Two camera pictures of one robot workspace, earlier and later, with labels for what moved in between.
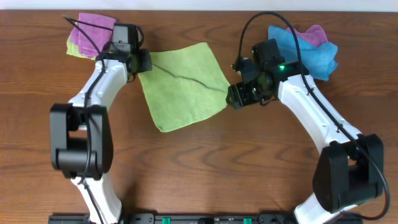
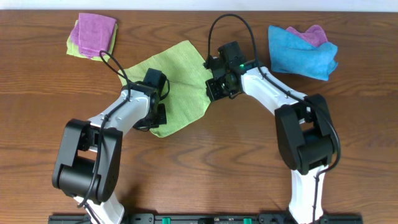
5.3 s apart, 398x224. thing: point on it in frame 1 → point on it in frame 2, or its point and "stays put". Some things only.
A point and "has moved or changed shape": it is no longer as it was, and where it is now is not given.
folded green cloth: x=73 y=49 stays put
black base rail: x=194 y=218 stays put
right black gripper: x=237 y=91 → x=212 y=92
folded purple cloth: x=91 y=32 stays put
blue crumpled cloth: x=319 y=60 stays put
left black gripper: x=146 y=66 → x=162 y=121
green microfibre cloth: x=185 y=84 has moved or changed shape
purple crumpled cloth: x=314 y=35 stays put
